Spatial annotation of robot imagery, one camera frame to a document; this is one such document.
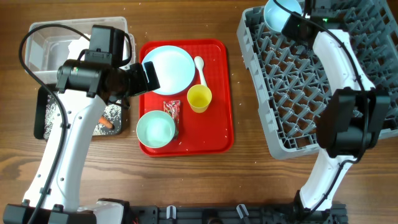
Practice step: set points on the clear plastic bin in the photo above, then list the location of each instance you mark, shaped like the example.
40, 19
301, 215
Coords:
47, 49

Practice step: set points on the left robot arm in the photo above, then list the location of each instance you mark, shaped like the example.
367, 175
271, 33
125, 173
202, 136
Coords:
85, 86

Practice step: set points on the grey dishwasher rack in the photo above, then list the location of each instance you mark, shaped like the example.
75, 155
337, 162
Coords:
290, 83

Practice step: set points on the orange carrot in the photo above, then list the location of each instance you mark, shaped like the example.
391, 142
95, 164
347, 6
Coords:
106, 123

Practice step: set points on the red plastic tray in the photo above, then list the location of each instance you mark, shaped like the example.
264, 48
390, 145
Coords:
209, 132

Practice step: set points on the white plastic spoon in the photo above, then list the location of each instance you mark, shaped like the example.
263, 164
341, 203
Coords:
199, 63

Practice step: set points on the light blue plate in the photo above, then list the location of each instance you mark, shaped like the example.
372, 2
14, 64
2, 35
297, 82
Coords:
174, 67

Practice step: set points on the black waste tray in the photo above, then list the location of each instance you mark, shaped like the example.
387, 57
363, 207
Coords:
39, 114

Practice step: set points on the yellow plastic cup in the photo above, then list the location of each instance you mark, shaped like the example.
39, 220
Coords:
199, 97

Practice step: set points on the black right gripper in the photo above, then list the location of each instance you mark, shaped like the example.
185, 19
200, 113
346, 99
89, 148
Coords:
292, 26

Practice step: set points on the green bowl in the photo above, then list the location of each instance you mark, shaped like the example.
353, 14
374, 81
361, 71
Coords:
155, 129

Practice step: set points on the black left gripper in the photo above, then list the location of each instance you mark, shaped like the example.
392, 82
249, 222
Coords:
140, 84

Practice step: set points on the light blue bowl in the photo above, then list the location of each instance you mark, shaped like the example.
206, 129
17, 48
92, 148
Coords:
275, 17

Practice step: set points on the white napkin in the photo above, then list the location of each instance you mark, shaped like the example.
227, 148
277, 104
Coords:
76, 46

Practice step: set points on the white rice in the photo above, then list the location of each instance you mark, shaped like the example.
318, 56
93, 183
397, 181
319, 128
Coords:
112, 113

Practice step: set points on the red snack wrapper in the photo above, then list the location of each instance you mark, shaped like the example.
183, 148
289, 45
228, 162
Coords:
172, 108

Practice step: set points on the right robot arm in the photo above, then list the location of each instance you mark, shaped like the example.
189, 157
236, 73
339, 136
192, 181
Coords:
351, 122

